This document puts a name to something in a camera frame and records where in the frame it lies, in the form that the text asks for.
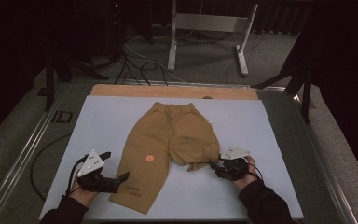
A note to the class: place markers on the aluminium floor rail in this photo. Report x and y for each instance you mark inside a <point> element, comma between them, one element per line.
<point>21,155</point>
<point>326,168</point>

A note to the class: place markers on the tan pants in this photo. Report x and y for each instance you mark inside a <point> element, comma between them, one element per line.
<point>164,137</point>

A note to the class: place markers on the white metal stand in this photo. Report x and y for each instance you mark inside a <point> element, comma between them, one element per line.
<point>211,23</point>

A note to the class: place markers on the white table mat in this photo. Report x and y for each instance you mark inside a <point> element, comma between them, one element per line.
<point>245,124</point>

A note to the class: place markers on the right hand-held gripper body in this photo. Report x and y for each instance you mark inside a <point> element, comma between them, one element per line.
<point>232,166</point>

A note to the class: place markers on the black tripod stand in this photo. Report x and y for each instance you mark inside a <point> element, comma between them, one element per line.
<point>301,74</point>
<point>59,67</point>

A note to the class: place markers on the person's left hand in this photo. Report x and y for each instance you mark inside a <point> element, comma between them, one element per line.
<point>82,194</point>

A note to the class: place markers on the person's right hand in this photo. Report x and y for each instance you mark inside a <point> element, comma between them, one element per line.
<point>250,179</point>

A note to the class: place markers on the dark equipment tower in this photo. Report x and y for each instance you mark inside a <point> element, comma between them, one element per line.
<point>115,25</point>

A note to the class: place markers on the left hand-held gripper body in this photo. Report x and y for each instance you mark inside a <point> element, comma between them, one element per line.
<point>90,165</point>

